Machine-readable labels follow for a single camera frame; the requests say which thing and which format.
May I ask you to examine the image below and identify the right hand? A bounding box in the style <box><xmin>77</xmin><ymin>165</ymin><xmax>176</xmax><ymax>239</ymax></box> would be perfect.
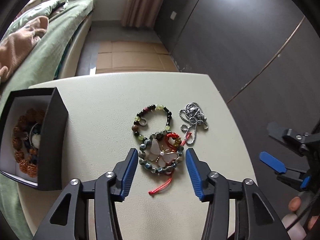
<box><xmin>281</xmin><ymin>193</ymin><xmax>319</xmax><ymax>239</ymax></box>

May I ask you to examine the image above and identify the blue bead red cord bracelet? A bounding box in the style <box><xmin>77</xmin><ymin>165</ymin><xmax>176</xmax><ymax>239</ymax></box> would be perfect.
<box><xmin>138</xmin><ymin>129</ymin><xmax>188</xmax><ymax>196</ymax></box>

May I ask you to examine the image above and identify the flattened cardboard sheet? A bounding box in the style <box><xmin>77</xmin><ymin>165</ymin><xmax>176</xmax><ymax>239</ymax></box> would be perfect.
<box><xmin>95</xmin><ymin>41</ymin><xmax>177</xmax><ymax>74</ymax></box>

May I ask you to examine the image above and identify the silver ball chain necklace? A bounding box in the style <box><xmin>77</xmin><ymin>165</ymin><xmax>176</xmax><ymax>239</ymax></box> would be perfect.
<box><xmin>178</xmin><ymin>101</ymin><xmax>209</xmax><ymax>145</ymax></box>

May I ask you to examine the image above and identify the black jewelry box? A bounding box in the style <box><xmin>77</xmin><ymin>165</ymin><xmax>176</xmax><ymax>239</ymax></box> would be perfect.
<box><xmin>1</xmin><ymin>87</ymin><xmax>68</xmax><ymax>191</ymax></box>

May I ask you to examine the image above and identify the pink curtain right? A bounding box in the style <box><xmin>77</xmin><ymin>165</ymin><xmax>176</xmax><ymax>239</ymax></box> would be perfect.
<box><xmin>120</xmin><ymin>0</ymin><xmax>163</xmax><ymax>29</ymax></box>

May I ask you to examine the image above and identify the light green quilt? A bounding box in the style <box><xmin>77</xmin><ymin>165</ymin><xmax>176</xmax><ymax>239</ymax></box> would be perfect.
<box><xmin>4</xmin><ymin>0</ymin><xmax>70</xmax><ymax>37</ymax></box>

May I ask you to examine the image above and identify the brown rudraksha bead bracelet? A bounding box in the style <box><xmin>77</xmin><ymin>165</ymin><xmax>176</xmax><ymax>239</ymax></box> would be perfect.
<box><xmin>12</xmin><ymin>107</ymin><xmax>46</xmax><ymax>178</ymax></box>

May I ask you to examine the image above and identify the multicolour stone bead bracelet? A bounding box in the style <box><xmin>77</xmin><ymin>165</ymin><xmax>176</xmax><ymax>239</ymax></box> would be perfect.
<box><xmin>130</xmin><ymin>103</ymin><xmax>173</xmax><ymax>142</ymax></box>

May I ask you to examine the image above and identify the pink fleece blanket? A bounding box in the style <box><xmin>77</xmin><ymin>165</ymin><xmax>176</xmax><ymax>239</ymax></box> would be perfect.
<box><xmin>1</xmin><ymin>16</ymin><xmax>49</xmax><ymax>83</ymax></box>

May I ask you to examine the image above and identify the green bed mattress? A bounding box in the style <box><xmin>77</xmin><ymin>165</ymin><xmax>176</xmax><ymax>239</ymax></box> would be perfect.
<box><xmin>1</xmin><ymin>0</ymin><xmax>94</xmax><ymax>239</ymax></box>

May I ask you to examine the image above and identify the white wall socket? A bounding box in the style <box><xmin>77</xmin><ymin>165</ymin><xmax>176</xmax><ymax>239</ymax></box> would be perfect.
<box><xmin>170</xmin><ymin>11</ymin><xmax>177</xmax><ymax>21</ymax></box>

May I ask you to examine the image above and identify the butterfly shell brooch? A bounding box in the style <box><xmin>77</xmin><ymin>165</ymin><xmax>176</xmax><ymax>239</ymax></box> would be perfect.
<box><xmin>148</xmin><ymin>139</ymin><xmax>179</xmax><ymax>168</ymax></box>

